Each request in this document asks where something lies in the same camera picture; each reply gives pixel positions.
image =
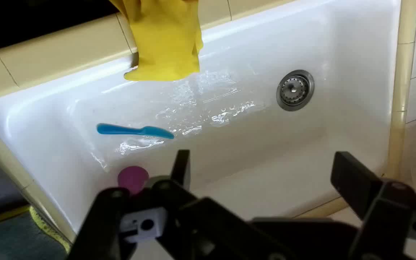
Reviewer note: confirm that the purple plastic cup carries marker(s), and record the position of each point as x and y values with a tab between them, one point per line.
134	177

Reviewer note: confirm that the metal sink drain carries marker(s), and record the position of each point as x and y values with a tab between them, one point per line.
295	89

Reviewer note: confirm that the blue plastic utensil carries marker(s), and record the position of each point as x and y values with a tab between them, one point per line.
148	130

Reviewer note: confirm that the yellow rubber glove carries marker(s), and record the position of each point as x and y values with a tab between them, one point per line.
168	36

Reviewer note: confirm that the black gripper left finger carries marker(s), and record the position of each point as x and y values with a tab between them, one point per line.
193	228

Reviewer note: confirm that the white ceramic sink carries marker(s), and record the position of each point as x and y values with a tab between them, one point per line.
246	151

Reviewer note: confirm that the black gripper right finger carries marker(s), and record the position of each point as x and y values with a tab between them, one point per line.
386	206

